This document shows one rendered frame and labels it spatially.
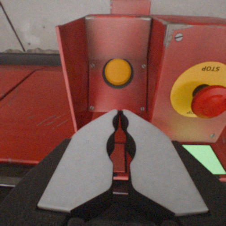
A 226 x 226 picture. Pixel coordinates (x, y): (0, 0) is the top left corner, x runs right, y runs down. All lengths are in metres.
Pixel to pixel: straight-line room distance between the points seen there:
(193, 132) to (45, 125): 0.33
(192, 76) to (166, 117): 0.06
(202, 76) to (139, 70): 0.09
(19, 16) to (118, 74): 0.91
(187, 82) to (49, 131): 0.32
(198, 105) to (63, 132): 0.30
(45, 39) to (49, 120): 0.69
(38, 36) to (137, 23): 0.87
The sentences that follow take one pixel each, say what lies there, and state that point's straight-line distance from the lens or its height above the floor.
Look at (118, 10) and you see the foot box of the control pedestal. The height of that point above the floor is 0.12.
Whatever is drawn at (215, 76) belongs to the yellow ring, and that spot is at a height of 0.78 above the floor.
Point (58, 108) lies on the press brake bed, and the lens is 0.47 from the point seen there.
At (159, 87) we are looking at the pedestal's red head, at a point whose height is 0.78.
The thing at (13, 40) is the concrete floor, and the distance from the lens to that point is 1.14.
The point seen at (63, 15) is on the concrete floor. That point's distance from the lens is 0.99.
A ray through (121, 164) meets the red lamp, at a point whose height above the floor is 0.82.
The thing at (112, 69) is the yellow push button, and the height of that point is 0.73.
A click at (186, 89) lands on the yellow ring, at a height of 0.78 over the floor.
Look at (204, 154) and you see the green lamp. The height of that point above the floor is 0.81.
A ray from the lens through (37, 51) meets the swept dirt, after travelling 1.09.
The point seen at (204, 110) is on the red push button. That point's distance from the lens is 0.18.
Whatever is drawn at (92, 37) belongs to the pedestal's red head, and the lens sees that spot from 0.24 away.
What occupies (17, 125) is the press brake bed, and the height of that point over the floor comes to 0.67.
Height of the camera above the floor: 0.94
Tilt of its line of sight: 53 degrees down
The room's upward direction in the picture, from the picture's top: 176 degrees counter-clockwise
